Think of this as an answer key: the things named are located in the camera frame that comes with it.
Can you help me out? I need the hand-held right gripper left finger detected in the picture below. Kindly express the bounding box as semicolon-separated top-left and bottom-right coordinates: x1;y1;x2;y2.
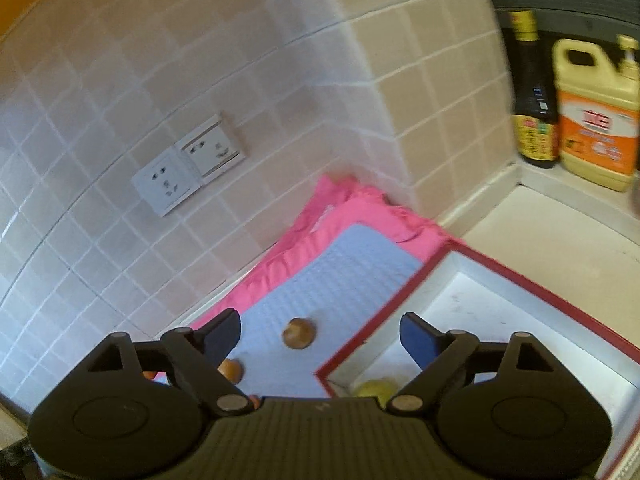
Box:
87;308;251;416

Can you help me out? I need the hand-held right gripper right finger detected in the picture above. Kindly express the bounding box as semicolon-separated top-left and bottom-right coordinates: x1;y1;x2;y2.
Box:
387;312;556;416

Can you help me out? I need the green apple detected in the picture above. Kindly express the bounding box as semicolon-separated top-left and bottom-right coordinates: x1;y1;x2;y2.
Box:
354;379;401;408

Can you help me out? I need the brown kiwi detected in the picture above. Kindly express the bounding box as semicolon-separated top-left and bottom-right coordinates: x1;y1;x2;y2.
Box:
282;317;317;348

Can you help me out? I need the red cardboard box white inside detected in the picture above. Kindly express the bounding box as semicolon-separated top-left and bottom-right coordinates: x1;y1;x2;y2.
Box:
316;240;640;480

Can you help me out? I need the blue quilted mat pink frill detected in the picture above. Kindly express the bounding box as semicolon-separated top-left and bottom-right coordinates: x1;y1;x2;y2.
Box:
150;174;468;403

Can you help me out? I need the dark soy sauce bottle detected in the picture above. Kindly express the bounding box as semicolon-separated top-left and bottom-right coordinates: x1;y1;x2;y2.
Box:
505;9;561;170

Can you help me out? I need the yellow detergent jug with pump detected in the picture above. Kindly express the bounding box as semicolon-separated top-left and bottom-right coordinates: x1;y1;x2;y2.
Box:
551;35;640;192

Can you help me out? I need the white five-hole wall socket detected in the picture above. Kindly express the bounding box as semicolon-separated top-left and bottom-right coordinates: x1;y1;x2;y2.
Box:
131;149;203;217

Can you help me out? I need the white switched wall socket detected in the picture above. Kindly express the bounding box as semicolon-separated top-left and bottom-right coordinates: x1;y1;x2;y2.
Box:
175;114;247;185

